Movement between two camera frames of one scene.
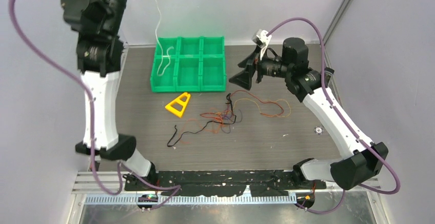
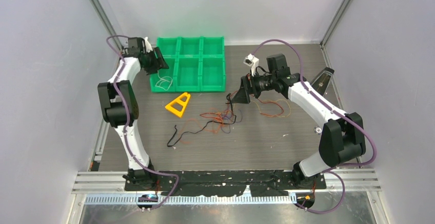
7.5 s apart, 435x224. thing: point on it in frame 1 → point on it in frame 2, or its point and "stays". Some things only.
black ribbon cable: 229,101 stays
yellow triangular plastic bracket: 178,105 stays
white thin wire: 168,48 → 161,87
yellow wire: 266,100 stays
